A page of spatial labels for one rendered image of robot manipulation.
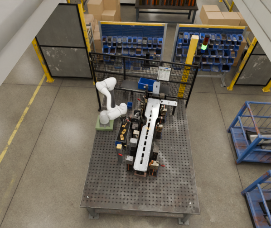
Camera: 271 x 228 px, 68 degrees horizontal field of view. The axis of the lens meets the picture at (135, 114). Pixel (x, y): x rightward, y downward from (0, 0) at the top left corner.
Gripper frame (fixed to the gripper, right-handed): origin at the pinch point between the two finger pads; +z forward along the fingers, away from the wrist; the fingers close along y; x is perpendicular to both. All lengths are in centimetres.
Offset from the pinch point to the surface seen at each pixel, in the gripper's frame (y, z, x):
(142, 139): 30.5, 20.2, -4.0
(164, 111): 46, 18, 61
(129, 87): -31, 17, 90
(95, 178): -14, 50, -75
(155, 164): 63, 14, -38
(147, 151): 45, 20, -20
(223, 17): 93, -15, 373
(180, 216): 119, 97, -63
